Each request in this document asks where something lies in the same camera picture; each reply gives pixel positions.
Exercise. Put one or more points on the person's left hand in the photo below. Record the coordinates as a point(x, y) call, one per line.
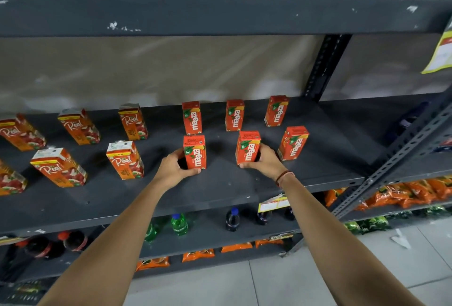
point(167, 171)

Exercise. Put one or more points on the person's right hand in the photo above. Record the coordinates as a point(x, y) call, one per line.
point(270, 164)

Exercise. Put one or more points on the person's right thumb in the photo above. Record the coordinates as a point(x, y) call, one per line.
point(250, 165)

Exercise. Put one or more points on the person's left thumb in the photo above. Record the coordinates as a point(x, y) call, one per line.
point(190, 173)

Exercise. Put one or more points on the red mango drink box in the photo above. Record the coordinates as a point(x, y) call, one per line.
point(248, 147)
point(195, 152)

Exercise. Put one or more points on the person's left forearm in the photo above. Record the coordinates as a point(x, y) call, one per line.
point(106, 256)

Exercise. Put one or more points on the person's right forearm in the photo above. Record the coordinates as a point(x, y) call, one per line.
point(339, 252)

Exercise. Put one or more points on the red thread wristband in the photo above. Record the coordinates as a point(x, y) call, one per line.
point(284, 176)

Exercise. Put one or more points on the yellow white shelf tag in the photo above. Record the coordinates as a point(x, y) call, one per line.
point(273, 204)

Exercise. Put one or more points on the green soda bottle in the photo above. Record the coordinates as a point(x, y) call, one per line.
point(179, 225)
point(150, 233)

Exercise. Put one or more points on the group of red juice cartons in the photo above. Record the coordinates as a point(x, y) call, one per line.
point(192, 118)

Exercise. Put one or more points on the blue capped cola bottle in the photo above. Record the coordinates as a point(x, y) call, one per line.
point(263, 218)
point(232, 220)
point(289, 214)

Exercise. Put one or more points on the group of orange white cartons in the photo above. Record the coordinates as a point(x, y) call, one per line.
point(124, 161)

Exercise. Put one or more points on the black yellow shelf label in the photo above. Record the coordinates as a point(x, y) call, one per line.
point(281, 236)

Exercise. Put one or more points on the orange snack packet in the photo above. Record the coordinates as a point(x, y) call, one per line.
point(268, 243)
point(236, 247)
point(198, 255)
point(153, 264)

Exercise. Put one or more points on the beige plastic backing sheet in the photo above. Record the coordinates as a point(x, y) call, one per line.
point(159, 69)

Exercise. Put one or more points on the row of green snack bags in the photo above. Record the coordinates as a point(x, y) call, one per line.
point(370, 224)

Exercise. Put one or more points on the red capped cola bottle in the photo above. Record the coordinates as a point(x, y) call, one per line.
point(74, 241)
point(42, 247)

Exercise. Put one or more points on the grey metal shelving rack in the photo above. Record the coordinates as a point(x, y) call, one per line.
point(226, 12)

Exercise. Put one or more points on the row of orange snack bags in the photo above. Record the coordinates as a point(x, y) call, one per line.
point(409, 192)

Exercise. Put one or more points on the white paper scrap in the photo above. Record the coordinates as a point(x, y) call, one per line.
point(400, 239)

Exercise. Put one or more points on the pile of dark packets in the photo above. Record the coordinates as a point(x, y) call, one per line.
point(21, 293)

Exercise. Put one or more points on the yellow hanging paper tag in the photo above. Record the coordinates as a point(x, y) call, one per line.
point(441, 55)

